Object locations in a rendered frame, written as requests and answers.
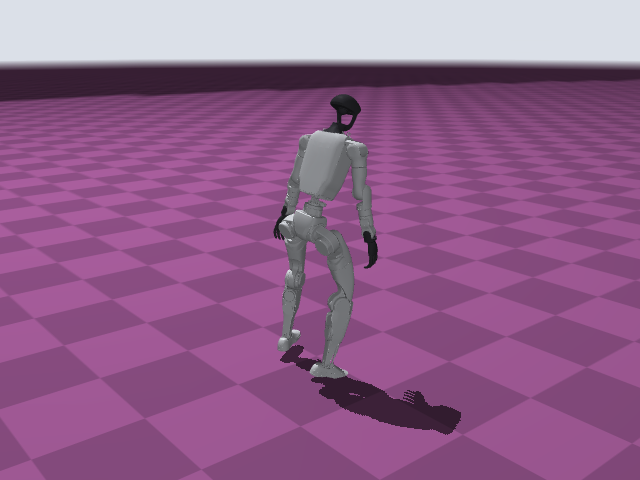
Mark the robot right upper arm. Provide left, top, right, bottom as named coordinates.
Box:
left=345, top=140, right=368, bottom=200

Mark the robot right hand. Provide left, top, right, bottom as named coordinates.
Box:
left=363, top=231, right=378, bottom=269

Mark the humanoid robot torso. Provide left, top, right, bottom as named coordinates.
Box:
left=291, top=128, right=354, bottom=243

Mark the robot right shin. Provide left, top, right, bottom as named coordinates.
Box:
left=322, top=297, right=353, bottom=368

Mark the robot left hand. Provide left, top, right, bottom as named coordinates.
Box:
left=273, top=205, right=288, bottom=240

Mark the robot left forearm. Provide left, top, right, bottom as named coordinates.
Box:
left=283, top=176, right=300, bottom=215

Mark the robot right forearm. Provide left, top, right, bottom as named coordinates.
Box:
left=356, top=186, right=376, bottom=239

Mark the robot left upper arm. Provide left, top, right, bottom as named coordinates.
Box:
left=291, top=134, right=312, bottom=185

